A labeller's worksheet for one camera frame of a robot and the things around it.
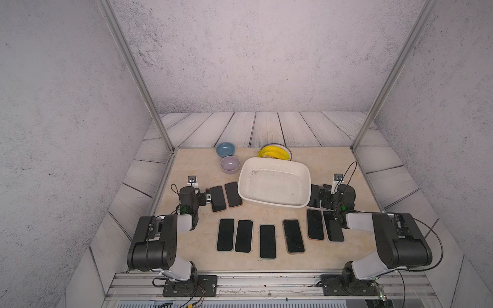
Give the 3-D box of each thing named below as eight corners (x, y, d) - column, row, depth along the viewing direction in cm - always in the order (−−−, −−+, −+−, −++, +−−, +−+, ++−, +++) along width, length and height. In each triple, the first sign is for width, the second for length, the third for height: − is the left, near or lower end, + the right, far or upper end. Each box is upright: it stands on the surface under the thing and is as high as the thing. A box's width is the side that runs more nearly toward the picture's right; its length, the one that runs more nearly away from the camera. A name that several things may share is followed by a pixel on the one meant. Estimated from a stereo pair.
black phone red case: (229, 208, 97) (228, 201, 91) (225, 189, 104) (223, 181, 99) (242, 205, 98) (241, 197, 93) (236, 186, 105) (235, 178, 100)
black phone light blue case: (216, 251, 84) (215, 250, 82) (219, 220, 93) (219, 218, 92) (233, 251, 84) (233, 250, 82) (235, 220, 93) (235, 218, 91)
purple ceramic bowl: (220, 175, 109) (218, 169, 105) (222, 161, 116) (221, 155, 112) (239, 175, 109) (239, 169, 105) (240, 161, 116) (239, 155, 112)
